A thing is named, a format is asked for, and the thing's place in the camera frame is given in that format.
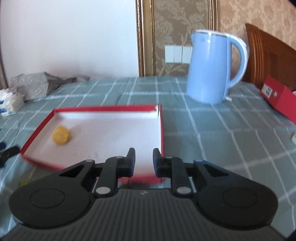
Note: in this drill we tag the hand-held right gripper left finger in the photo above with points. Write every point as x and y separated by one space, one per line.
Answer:
132 161

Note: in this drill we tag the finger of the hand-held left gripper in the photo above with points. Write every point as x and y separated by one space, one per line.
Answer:
10 151

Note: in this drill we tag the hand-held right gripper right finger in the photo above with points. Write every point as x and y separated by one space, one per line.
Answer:
156 162

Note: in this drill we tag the red shallow cardboard box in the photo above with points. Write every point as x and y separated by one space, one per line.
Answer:
104 134

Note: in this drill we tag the yellow fruit piece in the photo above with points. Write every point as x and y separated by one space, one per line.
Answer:
61 135

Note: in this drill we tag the tissue pack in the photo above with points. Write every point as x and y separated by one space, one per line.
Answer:
11 104

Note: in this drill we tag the green checked tablecloth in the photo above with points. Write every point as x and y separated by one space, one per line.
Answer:
208 139

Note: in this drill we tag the grey patterned gift bag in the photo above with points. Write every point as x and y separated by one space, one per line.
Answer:
30 85

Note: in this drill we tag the light blue electric kettle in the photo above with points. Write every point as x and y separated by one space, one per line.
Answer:
208 69

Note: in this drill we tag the small red carton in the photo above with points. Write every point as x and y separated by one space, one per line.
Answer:
284 102

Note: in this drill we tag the wooden headboard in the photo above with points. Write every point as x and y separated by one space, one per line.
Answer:
272 58

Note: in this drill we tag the white wall switch panel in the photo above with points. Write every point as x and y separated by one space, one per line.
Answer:
177 54

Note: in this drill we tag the gold wall moulding frame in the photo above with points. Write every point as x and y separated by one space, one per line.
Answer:
145 34

